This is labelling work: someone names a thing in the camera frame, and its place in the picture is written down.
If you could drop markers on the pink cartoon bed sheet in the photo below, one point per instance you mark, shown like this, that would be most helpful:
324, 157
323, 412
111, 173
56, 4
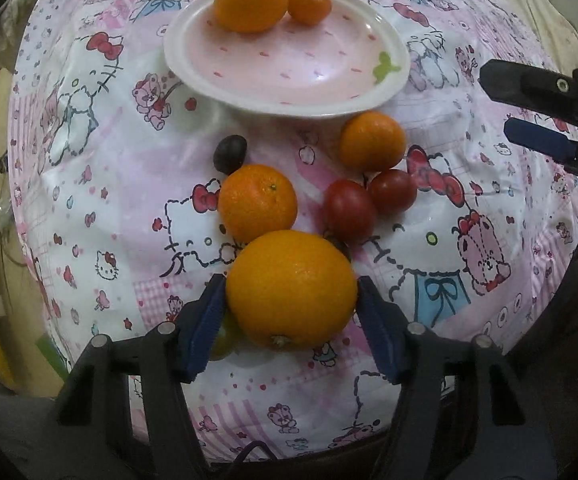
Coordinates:
115, 200

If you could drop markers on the pink white plate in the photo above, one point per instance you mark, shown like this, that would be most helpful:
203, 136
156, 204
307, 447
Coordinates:
355, 60

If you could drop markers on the small mandarin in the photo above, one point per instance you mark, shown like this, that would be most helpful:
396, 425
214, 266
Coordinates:
309, 12

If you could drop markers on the large orange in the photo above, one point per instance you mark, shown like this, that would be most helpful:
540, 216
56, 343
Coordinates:
249, 16
290, 290

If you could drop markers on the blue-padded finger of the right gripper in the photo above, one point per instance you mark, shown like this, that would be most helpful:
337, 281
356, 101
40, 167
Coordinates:
553, 144

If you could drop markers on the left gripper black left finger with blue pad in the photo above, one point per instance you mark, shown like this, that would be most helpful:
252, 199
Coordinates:
122, 412

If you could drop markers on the green tomato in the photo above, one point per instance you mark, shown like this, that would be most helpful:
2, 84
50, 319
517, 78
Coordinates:
226, 339

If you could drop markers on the red tomato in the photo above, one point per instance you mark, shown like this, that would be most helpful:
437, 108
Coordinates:
349, 213
392, 192

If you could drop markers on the dark plum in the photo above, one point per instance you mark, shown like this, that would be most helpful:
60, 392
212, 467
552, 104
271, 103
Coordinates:
230, 154

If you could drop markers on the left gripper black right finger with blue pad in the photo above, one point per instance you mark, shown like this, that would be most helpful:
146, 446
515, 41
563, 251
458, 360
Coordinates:
461, 413

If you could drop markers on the medium mandarin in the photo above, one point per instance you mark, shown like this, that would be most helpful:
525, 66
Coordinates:
255, 200

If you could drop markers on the small tangerine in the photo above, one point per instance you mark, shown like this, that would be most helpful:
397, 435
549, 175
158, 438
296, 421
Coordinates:
371, 142

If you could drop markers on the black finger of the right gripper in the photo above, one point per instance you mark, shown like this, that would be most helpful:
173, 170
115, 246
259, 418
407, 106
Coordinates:
532, 88

